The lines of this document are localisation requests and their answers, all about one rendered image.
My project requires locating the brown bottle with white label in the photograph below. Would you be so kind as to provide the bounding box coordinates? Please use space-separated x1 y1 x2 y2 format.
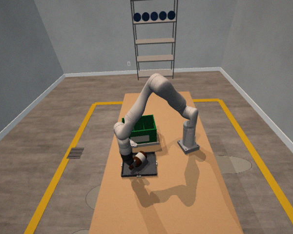
129 151 147 170

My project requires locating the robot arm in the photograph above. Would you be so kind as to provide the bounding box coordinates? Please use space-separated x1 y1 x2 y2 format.
113 73 198 150

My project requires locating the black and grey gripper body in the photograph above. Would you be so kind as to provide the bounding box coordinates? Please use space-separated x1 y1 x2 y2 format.
119 139 138 166

